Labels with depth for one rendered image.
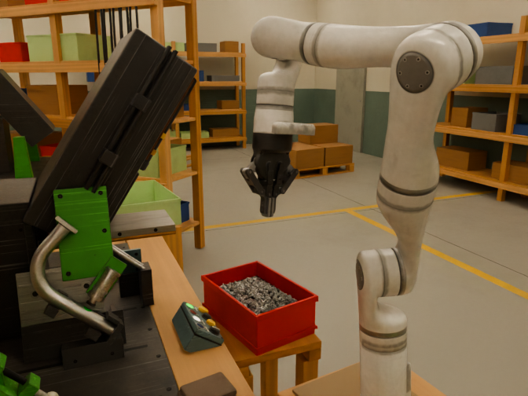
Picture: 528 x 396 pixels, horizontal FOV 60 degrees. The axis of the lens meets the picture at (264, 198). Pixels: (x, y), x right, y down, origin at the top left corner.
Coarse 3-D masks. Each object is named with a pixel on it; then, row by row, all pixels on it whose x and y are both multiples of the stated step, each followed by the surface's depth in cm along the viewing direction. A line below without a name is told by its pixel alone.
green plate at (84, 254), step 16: (64, 192) 105; (80, 192) 106; (96, 192) 107; (64, 208) 104; (80, 208) 106; (96, 208) 107; (80, 224) 106; (96, 224) 107; (64, 240) 104; (80, 240) 106; (96, 240) 107; (64, 256) 104; (80, 256) 105; (96, 256) 107; (64, 272) 104; (80, 272) 105; (96, 272) 107
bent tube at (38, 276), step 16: (64, 224) 101; (48, 240) 100; (32, 256) 100; (48, 256) 101; (32, 272) 99; (48, 288) 100; (64, 304) 101; (80, 304) 103; (80, 320) 103; (96, 320) 103
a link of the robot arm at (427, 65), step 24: (432, 24) 62; (408, 48) 59; (432, 48) 57; (456, 48) 57; (408, 72) 60; (432, 72) 58; (456, 72) 58; (408, 96) 62; (432, 96) 60; (408, 120) 64; (432, 120) 62; (384, 144) 71; (408, 144) 66; (432, 144) 65; (384, 168) 72; (408, 168) 68; (432, 168) 68; (408, 192) 70
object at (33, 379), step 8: (0, 352) 81; (0, 360) 79; (0, 368) 78; (8, 368) 80; (8, 376) 80; (16, 376) 81; (32, 376) 83; (0, 384) 79; (8, 384) 81; (16, 384) 82; (24, 384) 81; (32, 384) 81; (0, 392) 78; (8, 392) 79; (16, 392) 81; (24, 392) 80; (32, 392) 81
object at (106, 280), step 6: (108, 270) 104; (114, 270) 106; (102, 276) 105; (108, 276) 104; (114, 276) 105; (102, 282) 104; (108, 282) 104; (96, 288) 103; (102, 288) 104; (108, 288) 105; (90, 294) 103; (96, 294) 103; (102, 294) 104; (96, 300) 103; (102, 300) 104
